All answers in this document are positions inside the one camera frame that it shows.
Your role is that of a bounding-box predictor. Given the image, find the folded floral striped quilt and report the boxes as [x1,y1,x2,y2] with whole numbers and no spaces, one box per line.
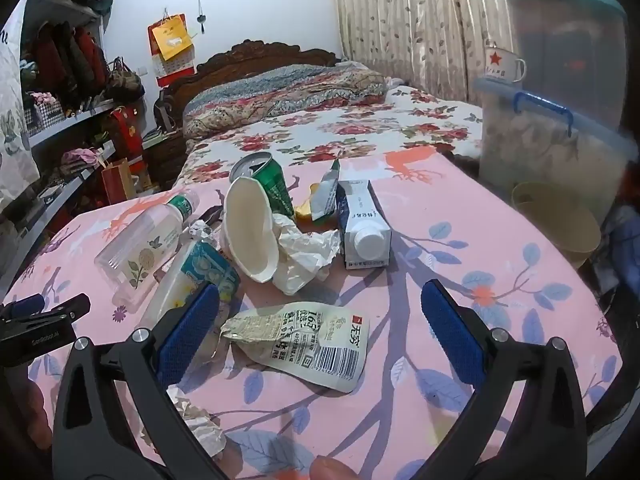
[182,62,389,141]

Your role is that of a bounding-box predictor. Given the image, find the silver green wrapper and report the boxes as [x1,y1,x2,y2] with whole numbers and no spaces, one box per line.
[309,159,342,222]

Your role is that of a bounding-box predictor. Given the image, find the white blue milk carton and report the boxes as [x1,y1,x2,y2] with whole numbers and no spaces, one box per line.
[336,179,392,271]

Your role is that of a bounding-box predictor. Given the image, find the white bottle with teal label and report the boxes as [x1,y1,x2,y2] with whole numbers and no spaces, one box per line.
[135,239,242,332]

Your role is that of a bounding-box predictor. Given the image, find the crushed white paper bowl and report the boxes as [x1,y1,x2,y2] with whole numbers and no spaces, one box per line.
[221,176,280,284]

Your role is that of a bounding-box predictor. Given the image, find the grey shelf rack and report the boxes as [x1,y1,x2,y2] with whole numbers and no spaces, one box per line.
[0,0,147,301]

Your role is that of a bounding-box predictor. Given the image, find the brown handbag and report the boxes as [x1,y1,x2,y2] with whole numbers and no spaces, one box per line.
[107,57,146,107]

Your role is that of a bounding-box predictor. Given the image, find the carved wooden headboard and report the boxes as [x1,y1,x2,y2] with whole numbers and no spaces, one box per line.
[155,39,344,128]

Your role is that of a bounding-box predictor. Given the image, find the white tissue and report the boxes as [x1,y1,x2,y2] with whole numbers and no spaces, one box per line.
[270,212,342,296]

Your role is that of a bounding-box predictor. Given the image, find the brown paper bag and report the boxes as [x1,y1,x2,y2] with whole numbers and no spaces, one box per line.
[101,158,139,206]

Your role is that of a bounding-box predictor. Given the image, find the white printed snack pouch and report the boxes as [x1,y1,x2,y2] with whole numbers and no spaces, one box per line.
[221,302,371,394]

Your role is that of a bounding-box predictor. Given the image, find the green drink can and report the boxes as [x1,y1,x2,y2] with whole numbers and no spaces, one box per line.
[229,152,296,218]

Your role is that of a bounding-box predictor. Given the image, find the clear storage box teal lid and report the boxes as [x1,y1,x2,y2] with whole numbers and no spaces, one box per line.
[500,0,629,107]

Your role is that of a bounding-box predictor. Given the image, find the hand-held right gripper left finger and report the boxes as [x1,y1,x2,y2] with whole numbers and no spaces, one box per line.
[51,282,223,480]

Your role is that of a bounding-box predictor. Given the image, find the paper ball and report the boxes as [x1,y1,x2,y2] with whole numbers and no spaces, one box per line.
[165,385,229,459]

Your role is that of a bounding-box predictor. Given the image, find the yellow foil wrapper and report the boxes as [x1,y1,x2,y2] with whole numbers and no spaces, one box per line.
[294,199,326,224]

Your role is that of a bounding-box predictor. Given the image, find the beige plastic bin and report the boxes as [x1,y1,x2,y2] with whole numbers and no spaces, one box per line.
[510,181,602,269]

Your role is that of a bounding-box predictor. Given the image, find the yellow paper bag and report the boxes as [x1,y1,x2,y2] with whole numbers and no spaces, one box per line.
[147,12,197,62]

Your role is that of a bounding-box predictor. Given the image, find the white floral bed sheet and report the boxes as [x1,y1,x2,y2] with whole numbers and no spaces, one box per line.
[175,85,486,192]

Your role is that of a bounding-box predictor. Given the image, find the pink printed cloth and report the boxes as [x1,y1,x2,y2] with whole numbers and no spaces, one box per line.
[0,150,626,480]

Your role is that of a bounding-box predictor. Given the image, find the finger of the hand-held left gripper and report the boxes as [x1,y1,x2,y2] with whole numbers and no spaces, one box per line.
[0,294,92,361]
[0,294,47,321]

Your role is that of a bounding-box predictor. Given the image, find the white printed bag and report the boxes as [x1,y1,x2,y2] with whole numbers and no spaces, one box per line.
[0,0,42,217]

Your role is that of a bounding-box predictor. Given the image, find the wall calendar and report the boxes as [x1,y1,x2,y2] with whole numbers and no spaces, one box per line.
[152,55,197,89]

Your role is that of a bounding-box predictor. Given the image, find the dark wooden nightstand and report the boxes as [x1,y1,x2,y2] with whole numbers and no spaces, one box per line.
[142,129,190,192]

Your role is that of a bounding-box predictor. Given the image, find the row of red bags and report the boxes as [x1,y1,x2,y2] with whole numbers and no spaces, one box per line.
[32,22,109,112]

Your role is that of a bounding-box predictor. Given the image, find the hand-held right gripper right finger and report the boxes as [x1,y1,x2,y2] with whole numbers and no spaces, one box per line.
[405,279,588,480]

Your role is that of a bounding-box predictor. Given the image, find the white enamel mug red star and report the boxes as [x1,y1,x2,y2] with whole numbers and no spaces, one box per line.
[483,40,528,81]

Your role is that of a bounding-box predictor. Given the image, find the person's left hand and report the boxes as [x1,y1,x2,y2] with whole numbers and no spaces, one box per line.
[19,372,55,453]

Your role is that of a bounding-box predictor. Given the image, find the beige leaf print curtain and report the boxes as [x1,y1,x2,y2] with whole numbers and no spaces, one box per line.
[330,0,517,104]

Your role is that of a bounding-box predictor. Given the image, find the checkered box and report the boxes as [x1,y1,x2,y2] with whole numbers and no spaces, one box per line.
[22,92,67,137]

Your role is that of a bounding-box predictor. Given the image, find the clear bottle with green cap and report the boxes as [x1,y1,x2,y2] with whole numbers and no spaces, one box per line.
[94,192,201,307]

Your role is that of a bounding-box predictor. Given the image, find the small foil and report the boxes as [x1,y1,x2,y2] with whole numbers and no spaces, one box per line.
[187,220,221,249]

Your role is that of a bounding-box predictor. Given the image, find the red gift bag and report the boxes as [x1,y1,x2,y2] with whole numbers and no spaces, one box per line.
[110,107,146,162]

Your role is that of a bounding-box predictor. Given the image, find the clear storage box blue handle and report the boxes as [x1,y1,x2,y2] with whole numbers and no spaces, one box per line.
[472,77,640,222]

